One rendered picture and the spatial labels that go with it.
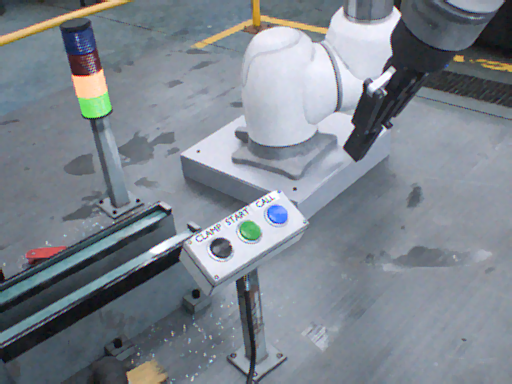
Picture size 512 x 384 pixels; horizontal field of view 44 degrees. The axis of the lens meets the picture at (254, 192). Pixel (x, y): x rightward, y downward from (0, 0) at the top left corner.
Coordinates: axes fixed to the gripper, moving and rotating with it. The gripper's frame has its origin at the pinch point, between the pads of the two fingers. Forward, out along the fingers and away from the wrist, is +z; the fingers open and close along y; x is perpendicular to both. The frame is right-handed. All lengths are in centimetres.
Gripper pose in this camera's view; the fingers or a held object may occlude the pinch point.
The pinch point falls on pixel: (362, 138)
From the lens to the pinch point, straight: 86.8
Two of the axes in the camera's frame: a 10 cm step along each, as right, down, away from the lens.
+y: -7.5, 4.2, -5.1
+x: 6.1, 7.3, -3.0
